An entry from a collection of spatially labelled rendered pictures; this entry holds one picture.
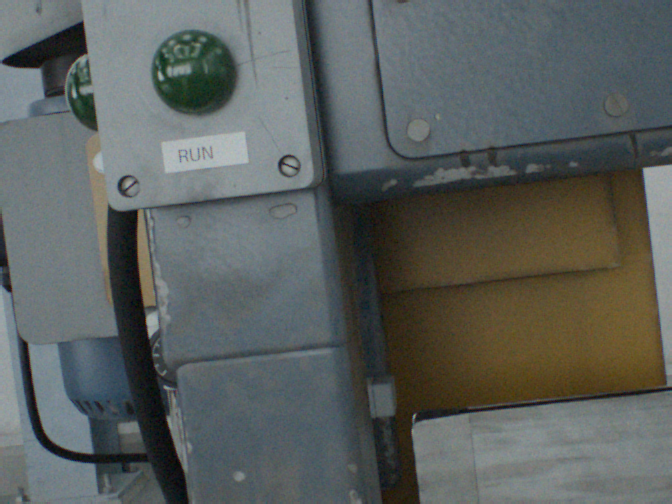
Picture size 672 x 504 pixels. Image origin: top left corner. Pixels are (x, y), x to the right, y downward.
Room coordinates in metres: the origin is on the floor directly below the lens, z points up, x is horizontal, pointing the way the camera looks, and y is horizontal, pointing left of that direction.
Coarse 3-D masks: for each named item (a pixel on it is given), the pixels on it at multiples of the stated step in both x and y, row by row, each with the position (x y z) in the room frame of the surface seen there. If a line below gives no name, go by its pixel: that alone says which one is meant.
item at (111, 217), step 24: (120, 216) 0.51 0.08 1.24; (120, 240) 0.51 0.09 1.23; (120, 264) 0.51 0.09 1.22; (120, 288) 0.51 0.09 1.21; (120, 312) 0.51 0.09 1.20; (144, 312) 0.52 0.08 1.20; (120, 336) 0.52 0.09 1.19; (144, 336) 0.52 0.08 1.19; (144, 360) 0.52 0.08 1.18; (144, 384) 0.52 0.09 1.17; (144, 408) 0.52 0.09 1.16; (144, 432) 0.53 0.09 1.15; (168, 432) 0.53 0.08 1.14; (168, 456) 0.53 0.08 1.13; (168, 480) 0.53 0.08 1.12
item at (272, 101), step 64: (128, 0) 0.45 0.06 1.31; (192, 0) 0.44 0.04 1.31; (256, 0) 0.44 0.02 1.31; (128, 64) 0.45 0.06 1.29; (256, 64) 0.44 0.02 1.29; (128, 128) 0.45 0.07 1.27; (192, 128) 0.44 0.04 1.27; (256, 128) 0.44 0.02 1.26; (320, 128) 0.48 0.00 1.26; (128, 192) 0.45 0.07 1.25; (192, 192) 0.44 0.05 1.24; (256, 192) 0.44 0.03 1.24
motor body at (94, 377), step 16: (64, 96) 0.93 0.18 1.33; (32, 112) 0.95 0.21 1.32; (48, 112) 0.94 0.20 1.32; (64, 112) 0.93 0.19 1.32; (64, 352) 0.95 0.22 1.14; (80, 352) 0.94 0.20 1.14; (96, 352) 0.93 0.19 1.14; (112, 352) 0.92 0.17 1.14; (64, 368) 0.96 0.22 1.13; (80, 368) 0.94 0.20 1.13; (96, 368) 0.93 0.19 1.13; (112, 368) 0.92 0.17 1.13; (64, 384) 0.97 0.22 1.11; (80, 384) 0.94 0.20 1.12; (96, 384) 0.93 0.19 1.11; (112, 384) 0.92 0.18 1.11; (160, 384) 0.92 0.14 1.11; (80, 400) 0.95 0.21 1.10; (96, 400) 0.93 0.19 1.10; (112, 400) 0.93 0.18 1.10; (128, 400) 0.92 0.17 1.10; (96, 416) 0.95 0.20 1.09; (112, 416) 0.94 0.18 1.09; (128, 416) 0.93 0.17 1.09
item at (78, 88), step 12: (84, 60) 0.46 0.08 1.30; (72, 72) 0.46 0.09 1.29; (84, 72) 0.46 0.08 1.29; (72, 84) 0.46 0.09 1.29; (84, 84) 0.46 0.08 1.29; (72, 96) 0.46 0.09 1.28; (84, 96) 0.46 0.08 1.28; (72, 108) 0.46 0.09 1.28; (84, 108) 0.46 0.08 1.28; (84, 120) 0.46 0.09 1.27; (96, 120) 0.46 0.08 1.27
